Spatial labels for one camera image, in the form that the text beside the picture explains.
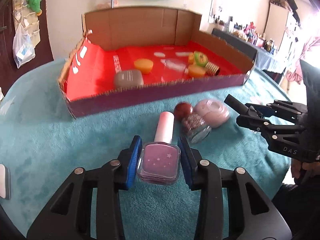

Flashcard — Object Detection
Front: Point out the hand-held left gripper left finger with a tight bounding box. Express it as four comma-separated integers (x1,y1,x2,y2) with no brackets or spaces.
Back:
26,135,143,240

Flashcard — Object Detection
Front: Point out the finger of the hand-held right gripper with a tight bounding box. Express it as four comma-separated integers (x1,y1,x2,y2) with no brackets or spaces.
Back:
246,100,308,118
236,114,307,140

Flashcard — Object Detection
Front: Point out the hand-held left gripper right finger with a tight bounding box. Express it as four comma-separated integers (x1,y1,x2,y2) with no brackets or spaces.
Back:
177,135,293,240

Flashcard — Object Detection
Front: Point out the purple nail polish bottle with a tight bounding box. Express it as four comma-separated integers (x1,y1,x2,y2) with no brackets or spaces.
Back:
136,111,181,186

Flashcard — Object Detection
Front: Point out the small orange jar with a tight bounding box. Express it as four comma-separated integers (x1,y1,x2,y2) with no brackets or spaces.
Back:
187,64,207,78

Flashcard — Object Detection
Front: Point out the green and yellow toy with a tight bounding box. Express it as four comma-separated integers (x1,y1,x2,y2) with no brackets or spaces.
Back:
188,51,209,67

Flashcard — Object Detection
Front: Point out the orange round soap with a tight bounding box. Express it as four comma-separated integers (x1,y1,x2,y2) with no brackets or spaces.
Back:
134,59,153,75

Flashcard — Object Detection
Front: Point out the clear round container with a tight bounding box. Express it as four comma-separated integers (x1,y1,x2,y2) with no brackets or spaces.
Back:
164,58,187,73

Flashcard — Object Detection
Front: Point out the cardboard box with red lining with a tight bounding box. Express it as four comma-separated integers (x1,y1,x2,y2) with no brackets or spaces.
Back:
57,6,258,119

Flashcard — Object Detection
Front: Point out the person's right hand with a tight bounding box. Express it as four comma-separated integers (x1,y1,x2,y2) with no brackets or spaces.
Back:
291,159,310,185

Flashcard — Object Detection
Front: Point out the red-capped glitter bottle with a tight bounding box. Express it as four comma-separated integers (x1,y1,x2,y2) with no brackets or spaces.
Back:
174,102,212,144

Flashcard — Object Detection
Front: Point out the pink round compact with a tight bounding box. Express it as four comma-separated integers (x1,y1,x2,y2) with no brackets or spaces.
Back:
194,99,230,128

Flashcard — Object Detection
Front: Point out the pink curtain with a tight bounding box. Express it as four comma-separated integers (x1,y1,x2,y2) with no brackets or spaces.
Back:
286,36,320,83

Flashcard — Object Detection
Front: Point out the small ribbed roller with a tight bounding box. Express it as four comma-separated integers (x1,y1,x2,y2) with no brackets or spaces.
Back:
205,62,221,76

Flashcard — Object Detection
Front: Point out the table with dark blue cloth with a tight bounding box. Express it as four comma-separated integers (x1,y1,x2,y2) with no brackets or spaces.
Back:
212,28,288,80

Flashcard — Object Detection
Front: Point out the white wardrobe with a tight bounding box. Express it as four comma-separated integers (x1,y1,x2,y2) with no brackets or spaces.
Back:
264,4,303,63

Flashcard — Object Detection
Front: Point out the row of bottles and toiletries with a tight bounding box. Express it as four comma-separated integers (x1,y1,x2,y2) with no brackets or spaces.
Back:
215,15,278,55

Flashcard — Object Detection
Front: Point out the person's dark clothing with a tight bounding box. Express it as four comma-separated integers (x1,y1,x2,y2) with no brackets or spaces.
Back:
272,180,320,240

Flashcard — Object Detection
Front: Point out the grey earbud case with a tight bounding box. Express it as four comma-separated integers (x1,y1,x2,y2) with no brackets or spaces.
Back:
114,69,145,88

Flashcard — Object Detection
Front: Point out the black clothes pile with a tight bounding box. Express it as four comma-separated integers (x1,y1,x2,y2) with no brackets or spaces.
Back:
280,0,303,28

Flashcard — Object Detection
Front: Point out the patterned storage box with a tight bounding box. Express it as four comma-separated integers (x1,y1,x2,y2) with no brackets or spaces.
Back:
270,0,292,8

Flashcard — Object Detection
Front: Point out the white charger device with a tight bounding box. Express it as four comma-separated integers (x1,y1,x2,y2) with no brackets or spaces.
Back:
0,164,12,200

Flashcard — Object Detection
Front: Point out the brown door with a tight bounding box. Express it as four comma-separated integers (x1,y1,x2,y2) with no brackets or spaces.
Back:
0,0,55,85

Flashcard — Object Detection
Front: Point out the clear plastic bag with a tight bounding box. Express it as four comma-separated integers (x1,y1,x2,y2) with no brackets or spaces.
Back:
12,20,35,68

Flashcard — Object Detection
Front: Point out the green plush toy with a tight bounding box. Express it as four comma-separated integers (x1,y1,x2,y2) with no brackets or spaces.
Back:
27,0,43,15

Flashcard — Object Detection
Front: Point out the beige hanging organizer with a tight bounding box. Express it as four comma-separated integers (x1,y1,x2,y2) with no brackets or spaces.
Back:
12,0,42,48

